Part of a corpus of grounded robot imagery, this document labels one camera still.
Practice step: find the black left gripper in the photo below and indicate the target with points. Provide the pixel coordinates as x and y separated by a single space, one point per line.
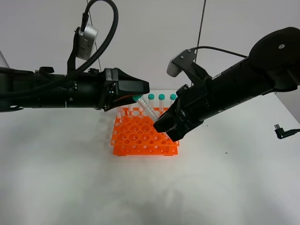
99 90

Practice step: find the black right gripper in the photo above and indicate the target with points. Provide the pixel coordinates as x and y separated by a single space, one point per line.
181 117

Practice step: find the green-capped test tube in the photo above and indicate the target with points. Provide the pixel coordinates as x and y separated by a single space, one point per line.
120 117
143 103

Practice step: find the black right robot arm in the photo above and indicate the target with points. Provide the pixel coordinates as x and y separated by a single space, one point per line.
273 65

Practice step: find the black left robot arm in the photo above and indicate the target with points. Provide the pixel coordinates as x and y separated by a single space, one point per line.
27 89

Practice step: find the row test tube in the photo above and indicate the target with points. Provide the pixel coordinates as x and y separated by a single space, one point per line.
130 108
172 98
161 98
151 98

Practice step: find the orange test tube rack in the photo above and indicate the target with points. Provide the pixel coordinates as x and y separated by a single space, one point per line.
137 136

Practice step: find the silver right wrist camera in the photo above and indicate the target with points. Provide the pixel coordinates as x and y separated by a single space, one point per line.
181 62

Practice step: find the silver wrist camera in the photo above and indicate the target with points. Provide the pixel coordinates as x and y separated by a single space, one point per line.
181 62
85 41

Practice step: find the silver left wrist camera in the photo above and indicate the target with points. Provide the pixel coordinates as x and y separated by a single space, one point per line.
85 41

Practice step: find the black loose cable plug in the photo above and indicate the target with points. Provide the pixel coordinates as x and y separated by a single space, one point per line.
281 133

